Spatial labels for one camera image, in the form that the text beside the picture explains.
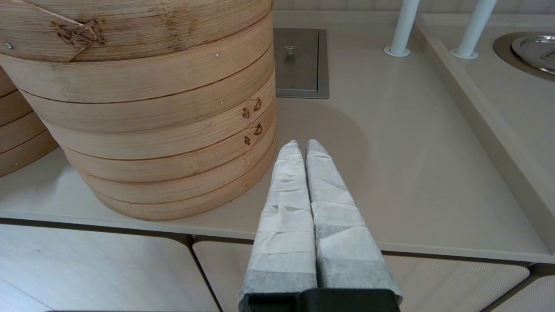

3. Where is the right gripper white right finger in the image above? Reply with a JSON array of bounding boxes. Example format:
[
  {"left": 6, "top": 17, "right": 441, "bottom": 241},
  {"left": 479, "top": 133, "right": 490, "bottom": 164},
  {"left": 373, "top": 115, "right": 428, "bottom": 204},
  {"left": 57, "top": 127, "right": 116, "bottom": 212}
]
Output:
[{"left": 305, "top": 139, "right": 403, "bottom": 300}]

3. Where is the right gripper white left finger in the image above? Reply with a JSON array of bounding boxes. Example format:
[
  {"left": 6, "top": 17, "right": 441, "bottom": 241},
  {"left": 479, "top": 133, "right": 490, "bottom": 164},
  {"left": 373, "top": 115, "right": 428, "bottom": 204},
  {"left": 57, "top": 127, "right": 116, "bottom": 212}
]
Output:
[{"left": 240, "top": 140, "right": 318, "bottom": 299}]

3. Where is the large bamboo steamer stack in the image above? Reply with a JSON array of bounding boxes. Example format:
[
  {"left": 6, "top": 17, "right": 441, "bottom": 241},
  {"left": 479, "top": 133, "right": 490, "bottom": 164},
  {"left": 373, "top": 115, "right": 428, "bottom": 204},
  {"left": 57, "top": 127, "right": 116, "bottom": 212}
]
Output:
[{"left": 0, "top": 13, "right": 278, "bottom": 221}]

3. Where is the round metal plate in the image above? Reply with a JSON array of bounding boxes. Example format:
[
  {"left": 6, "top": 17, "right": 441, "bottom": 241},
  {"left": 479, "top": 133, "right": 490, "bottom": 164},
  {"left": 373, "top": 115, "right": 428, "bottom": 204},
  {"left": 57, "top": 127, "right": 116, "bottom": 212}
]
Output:
[{"left": 512, "top": 35, "right": 555, "bottom": 75}]

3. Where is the small bamboo steamer stack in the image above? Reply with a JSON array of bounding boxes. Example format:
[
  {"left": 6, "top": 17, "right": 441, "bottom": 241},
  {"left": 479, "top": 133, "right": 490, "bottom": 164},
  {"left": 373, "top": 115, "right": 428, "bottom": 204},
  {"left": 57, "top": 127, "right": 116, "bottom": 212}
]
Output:
[{"left": 0, "top": 67, "right": 60, "bottom": 178}]

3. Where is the white cabinet door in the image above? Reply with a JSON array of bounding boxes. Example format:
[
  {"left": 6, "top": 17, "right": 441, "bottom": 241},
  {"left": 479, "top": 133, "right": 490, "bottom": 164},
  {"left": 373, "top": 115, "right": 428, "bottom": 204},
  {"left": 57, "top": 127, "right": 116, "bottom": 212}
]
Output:
[
  {"left": 193, "top": 240, "right": 530, "bottom": 312},
  {"left": 0, "top": 223, "right": 219, "bottom": 312},
  {"left": 479, "top": 264, "right": 555, "bottom": 312}
]

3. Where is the steel panel with flower holes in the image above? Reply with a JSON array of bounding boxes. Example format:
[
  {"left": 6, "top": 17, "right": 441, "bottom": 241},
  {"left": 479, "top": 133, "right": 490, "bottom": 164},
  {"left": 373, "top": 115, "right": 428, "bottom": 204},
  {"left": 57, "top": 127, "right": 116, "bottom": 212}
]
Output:
[{"left": 273, "top": 28, "right": 329, "bottom": 99}]

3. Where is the white metal pole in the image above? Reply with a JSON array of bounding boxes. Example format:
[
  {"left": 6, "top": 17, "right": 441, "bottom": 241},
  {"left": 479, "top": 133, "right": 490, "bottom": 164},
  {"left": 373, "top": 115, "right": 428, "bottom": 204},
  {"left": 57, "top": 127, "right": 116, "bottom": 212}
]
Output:
[
  {"left": 384, "top": 0, "right": 422, "bottom": 58},
  {"left": 450, "top": 0, "right": 498, "bottom": 60}
]

